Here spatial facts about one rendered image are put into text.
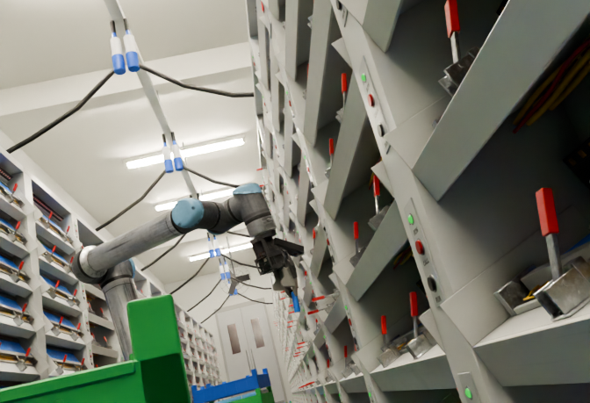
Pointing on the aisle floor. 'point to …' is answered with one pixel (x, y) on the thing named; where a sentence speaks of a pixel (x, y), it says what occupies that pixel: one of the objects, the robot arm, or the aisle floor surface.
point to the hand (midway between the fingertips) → (294, 291)
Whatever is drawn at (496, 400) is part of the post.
